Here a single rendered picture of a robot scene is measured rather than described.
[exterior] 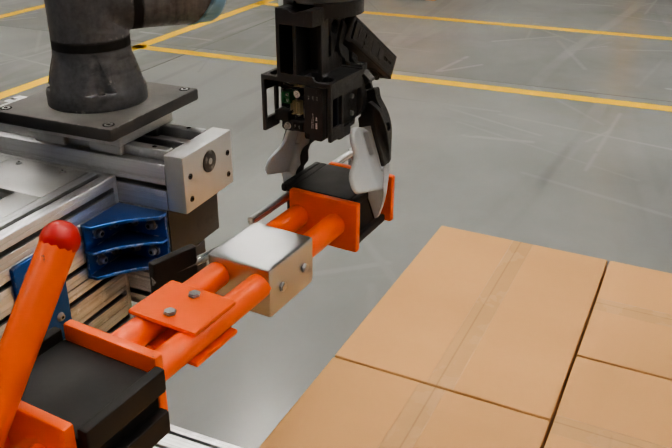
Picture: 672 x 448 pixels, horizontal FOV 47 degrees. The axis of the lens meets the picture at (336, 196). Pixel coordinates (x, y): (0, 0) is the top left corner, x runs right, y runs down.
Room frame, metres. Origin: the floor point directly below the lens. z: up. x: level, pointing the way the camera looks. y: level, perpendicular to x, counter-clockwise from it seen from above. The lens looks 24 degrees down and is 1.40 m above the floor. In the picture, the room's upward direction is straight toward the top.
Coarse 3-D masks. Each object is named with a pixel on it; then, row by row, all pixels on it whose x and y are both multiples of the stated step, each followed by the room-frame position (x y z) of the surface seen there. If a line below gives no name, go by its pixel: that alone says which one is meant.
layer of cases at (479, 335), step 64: (448, 256) 1.55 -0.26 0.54; (512, 256) 1.55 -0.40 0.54; (576, 256) 1.55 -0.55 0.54; (384, 320) 1.29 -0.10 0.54; (448, 320) 1.29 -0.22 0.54; (512, 320) 1.29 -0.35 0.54; (576, 320) 1.29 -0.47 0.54; (640, 320) 1.29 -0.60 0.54; (320, 384) 1.10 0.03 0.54; (384, 384) 1.10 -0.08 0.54; (448, 384) 1.10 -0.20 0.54; (512, 384) 1.10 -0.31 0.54; (576, 384) 1.10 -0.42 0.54; (640, 384) 1.10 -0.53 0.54
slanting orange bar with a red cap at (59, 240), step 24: (48, 240) 0.39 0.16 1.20; (72, 240) 0.40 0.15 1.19; (48, 264) 0.39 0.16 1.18; (24, 288) 0.38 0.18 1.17; (48, 288) 0.38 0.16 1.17; (24, 312) 0.37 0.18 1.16; (48, 312) 0.38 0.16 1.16; (24, 336) 0.36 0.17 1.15; (0, 360) 0.36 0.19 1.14; (24, 360) 0.36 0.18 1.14; (0, 384) 0.35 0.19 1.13; (24, 384) 0.36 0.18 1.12; (0, 408) 0.34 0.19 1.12; (0, 432) 0.34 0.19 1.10
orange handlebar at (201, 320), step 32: (288, 224) 0.64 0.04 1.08; (320, 224) 0.63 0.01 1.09; (160, 288) 0.51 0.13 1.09; (192, 288) 0.51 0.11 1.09; (256, 288) 0.53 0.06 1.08; (160, 320) 0.47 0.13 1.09; (192, 320) 0.47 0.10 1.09; (224, 320) 0.49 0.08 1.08; (160, 352) 0.44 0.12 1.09; (192, 352) 0.45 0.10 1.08
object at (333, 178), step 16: (320, 176) 0.71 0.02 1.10; (336, 176) 0.71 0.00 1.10; (304, 192) 0.67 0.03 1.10; (320, 192) 0.67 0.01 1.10; (336, 192) 0.67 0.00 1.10; (352, 192) 0.67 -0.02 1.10; (304, 208) 0.67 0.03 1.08; (320, 208) 0.66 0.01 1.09; (336, 208) 0.65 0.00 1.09; (352, 208) 0.65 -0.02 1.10; (368, 208) 0.69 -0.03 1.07; (384, 208) 0.71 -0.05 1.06; (352, 224) 0.65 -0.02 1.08; (368, 224) 0.69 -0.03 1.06; (336, 240) 0.65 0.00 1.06; (352, 240) 0.65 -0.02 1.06
